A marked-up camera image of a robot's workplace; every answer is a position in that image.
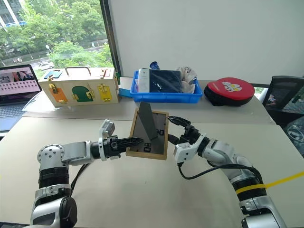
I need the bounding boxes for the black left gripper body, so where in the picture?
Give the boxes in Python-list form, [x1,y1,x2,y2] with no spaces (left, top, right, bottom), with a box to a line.
[105,135,123,160]

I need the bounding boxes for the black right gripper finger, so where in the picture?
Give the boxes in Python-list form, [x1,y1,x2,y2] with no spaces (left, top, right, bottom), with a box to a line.
[167,115,191,128]
[167,133,183,145]

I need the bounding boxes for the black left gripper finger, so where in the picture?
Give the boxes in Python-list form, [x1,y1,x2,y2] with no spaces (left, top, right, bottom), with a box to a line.
[118,137,145,144]
[118,143,141,151]

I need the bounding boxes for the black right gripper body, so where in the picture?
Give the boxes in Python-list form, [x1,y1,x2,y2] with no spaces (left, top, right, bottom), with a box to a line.
[179,124,202,145]

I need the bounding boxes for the wooden picture frame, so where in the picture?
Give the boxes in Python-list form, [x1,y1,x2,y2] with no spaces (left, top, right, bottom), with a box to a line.
[125,102,170,161]

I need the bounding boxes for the blue plastic bin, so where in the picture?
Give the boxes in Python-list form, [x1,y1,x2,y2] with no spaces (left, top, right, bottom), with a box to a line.
[130,70,204,104]

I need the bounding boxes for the dark navy folded cloth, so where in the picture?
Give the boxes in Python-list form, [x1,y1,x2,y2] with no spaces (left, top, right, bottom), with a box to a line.
[149,69,182,94]

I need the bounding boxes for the white crumpled plastic bag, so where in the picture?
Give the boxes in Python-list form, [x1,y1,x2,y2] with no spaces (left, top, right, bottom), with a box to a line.
[176,66,199,94]

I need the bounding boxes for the blue card piece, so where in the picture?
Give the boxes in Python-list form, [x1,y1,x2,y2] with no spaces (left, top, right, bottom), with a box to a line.
[118,87,132,98]

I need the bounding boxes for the red black round pad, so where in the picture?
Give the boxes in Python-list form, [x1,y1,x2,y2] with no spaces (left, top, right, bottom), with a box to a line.
[203,76,256,107]

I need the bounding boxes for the wooden latch busy box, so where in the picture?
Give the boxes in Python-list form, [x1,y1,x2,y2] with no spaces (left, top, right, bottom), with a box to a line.
[38,66,121,105]

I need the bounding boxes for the black mesh chair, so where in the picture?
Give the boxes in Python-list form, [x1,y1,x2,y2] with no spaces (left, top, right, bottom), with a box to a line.
[262,76,304,119]

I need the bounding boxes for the black bag with white logo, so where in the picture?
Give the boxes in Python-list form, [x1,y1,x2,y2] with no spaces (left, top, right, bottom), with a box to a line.
[283,115,304,158]

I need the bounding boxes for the open laptop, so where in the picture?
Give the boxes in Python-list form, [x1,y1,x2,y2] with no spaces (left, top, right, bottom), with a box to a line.
[0,64,43,133]

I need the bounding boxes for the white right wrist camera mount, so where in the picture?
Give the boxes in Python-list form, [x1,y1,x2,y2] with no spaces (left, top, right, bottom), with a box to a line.
[173,142,203,165]

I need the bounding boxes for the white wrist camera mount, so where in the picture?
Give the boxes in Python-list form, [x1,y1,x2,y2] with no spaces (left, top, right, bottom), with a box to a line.
[173,142,203,165]
[98,119,116,162]

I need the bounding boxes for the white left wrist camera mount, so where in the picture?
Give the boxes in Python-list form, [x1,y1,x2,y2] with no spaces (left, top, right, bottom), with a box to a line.
[98,119,116,162]

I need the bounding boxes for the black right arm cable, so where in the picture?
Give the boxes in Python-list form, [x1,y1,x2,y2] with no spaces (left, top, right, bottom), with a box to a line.
[177,163,263,184]

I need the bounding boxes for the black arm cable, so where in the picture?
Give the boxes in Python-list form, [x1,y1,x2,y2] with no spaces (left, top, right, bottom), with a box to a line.
[69,163,90,192]
[177,163,263,184]

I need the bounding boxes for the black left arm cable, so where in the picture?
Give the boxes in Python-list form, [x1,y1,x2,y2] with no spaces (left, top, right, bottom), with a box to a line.
[69,163,90,192]

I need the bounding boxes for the yellow strap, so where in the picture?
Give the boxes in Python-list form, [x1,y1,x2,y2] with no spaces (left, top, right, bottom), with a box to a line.
[235,171,304,194]

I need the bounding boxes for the dark window frame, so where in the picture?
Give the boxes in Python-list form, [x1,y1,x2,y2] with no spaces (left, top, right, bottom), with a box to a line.
[99,0,123,77]

